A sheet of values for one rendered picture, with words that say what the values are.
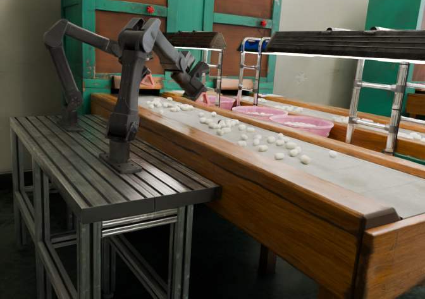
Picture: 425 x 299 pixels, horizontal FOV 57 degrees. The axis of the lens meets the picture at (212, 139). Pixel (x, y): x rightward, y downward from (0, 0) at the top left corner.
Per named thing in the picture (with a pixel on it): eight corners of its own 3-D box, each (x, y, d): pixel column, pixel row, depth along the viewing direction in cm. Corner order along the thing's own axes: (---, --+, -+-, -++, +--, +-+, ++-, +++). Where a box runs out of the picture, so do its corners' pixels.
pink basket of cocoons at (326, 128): (297, 152, 151) (300, 128, 149) (254, 137, 173) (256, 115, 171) (344, 147, 165) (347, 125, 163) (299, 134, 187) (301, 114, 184)
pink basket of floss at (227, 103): (227, 120, 212) (229, 102, 210) (181, 115, 219) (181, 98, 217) (238, 114, 237) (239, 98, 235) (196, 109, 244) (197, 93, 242)
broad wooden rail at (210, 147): (350, 308, 74) (364, 215, 70) (90, 125, 223) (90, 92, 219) (389, 291, 80) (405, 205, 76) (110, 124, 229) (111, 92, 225)
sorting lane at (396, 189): (401, 227, 77) (403, 217, 76) (110, 100, 226) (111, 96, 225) (478, 205, 92) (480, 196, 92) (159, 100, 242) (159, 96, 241)
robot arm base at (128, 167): (119, 131, 132) (98, 133, 128) (143, 145, 115) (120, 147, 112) (118, 155, 133) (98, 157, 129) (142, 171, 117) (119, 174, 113)
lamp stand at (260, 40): (254, 122, 211) (262, 36, 201) (233, 115, 227) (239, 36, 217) (281, 121, 221) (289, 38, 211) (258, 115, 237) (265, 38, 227)
